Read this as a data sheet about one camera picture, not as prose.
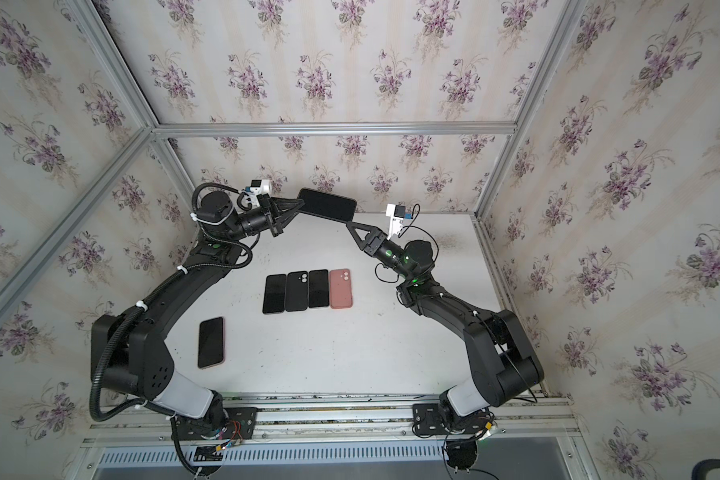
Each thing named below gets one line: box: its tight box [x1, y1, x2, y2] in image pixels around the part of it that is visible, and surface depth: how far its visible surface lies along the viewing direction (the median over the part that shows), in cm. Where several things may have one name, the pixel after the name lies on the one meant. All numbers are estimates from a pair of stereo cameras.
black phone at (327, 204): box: [297, 188, 357, 222], surface depth 75 cm
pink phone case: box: [329, 268, 353, 309], surface depth 100 cm
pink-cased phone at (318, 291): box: [308, 269, 329, 308], surface depth 98 cm
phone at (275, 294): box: [262, 274, 287, 314], surface depth 99 cm
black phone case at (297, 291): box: [286, 271, 308, 312], surface depth 100 cm
